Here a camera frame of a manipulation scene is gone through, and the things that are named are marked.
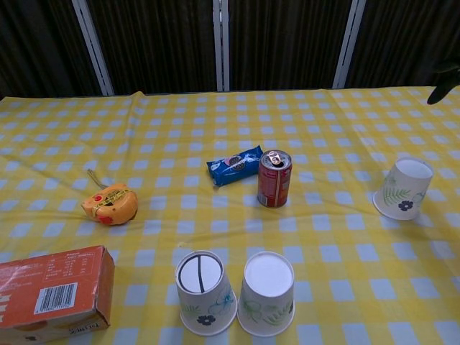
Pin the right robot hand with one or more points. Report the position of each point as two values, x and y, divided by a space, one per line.
442 91

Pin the paper cup with fern print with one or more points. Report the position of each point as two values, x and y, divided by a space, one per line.
402 187

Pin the paper cup with black circle mark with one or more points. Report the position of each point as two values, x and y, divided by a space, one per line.
205 294

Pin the dark partition panel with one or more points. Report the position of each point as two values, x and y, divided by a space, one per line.
158 43
284 43
402 39
39 46

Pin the yellow checked tablecloth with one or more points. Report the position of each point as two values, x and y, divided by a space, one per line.
323 125

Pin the red soda can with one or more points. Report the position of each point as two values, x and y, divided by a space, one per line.
275 183

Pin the blue cookie packet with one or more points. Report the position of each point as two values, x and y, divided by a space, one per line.
230 169

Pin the paper cup with green flower print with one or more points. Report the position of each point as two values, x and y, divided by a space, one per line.
267 287

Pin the orange tape measure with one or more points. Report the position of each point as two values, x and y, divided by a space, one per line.
115 208

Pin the orange cardboard box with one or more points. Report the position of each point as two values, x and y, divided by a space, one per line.
54 287

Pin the white partition post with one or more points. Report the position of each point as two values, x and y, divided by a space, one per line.
221 46
94 50
346 50

